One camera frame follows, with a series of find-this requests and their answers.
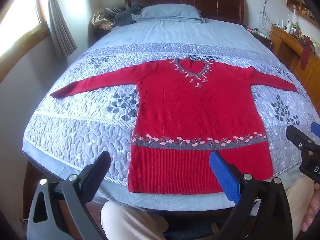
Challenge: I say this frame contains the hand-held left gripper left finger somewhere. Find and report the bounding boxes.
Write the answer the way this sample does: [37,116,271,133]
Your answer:
[26,151,112,240]

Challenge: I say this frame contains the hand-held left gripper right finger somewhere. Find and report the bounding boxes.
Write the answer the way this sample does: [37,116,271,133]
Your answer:
[209,150,293,240]

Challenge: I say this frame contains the red knitted sweater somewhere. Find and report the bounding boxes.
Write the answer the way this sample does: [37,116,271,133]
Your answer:
[49,57,300,195]

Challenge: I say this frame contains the grey-blue clothes pile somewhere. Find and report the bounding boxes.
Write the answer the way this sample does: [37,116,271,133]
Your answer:
[104,4,143,27]

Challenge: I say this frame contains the person's right hand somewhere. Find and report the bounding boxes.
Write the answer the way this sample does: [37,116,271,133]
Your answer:
[301,182,320,233]

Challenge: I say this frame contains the bed with quilted cover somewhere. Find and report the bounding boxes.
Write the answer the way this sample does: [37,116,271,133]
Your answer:
[22,18,320,212]

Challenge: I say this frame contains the dark red hanging garment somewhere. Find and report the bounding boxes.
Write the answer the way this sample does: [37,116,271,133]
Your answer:
[299,36,317,70]

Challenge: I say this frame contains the wooden cabinet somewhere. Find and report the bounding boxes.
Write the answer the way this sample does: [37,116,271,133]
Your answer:
[270,25,320,100]

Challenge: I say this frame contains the dark bedside table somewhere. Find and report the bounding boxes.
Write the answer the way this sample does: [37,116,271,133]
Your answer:
[245,26,272,53]

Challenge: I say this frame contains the bottles on cabinet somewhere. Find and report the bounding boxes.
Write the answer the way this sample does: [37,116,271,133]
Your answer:
[284,12,302,35]

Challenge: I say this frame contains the gold shiny cloth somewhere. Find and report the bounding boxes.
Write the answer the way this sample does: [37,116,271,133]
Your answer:
[91,11,113,30]

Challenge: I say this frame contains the grey curtain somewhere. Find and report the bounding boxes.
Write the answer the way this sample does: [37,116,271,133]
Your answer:
[37,0,78,58]

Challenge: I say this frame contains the blue pillow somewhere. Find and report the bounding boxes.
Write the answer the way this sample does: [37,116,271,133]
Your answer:
[131,4,205,24]

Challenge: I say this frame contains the white wall cables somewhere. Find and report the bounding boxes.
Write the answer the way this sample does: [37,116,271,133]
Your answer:
[258,0,272,39]

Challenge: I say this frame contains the wooden wall shelf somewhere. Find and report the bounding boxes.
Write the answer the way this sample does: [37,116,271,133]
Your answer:
[284,0,320,27]

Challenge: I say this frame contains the window with wooden frame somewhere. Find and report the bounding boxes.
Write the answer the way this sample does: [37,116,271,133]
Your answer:
[0,0,50,84]

